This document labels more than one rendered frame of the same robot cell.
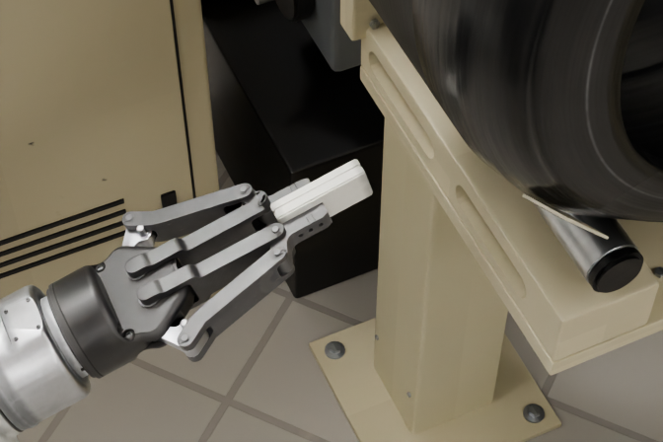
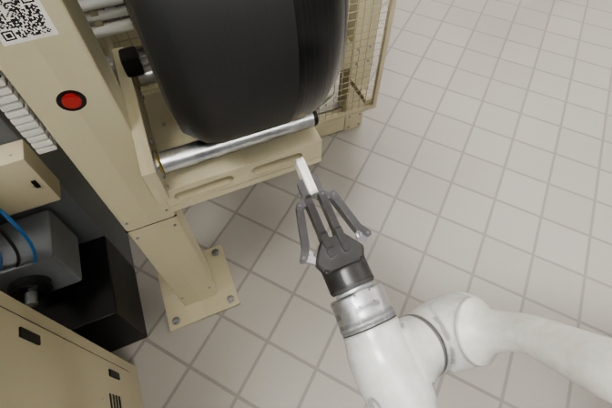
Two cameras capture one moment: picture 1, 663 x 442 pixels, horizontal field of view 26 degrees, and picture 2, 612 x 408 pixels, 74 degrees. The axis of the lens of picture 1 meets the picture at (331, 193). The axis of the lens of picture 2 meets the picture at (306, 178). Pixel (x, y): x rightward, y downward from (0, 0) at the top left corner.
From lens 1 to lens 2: 0.78 m
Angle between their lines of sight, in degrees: 49
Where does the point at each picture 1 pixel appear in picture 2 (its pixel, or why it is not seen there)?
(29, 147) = not seen: outside the picture
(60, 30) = (48, 389)
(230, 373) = (177, 365)
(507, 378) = not seen: hidden behind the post
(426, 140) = (221, 182)
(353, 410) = (203, 314)
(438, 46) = (320, 72)
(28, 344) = (376, 294)
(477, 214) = (260, 168)
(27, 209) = not seen: outside the picture
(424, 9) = (310, 67)
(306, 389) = (189, 333)
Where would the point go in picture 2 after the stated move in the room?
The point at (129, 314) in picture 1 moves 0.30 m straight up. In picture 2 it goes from (352, 257) to (381, 134)
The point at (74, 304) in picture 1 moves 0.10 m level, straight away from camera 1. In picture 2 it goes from (357, 274) to (293, 291)
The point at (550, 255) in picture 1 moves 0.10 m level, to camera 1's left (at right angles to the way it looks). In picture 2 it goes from (293, 140) to (291, 177)
